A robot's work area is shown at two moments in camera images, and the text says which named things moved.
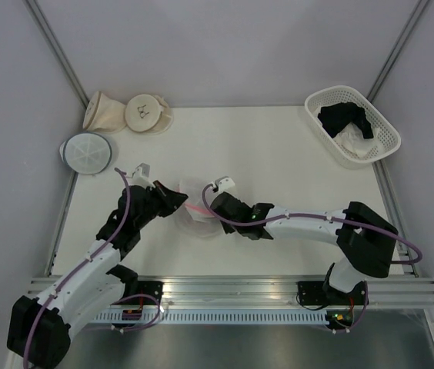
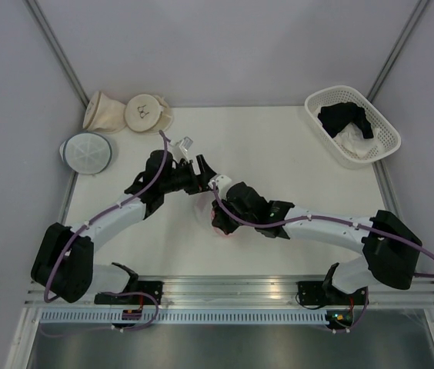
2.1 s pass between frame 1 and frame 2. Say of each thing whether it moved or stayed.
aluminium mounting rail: stayed
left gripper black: moved
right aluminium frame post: stayed
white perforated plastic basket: stayed
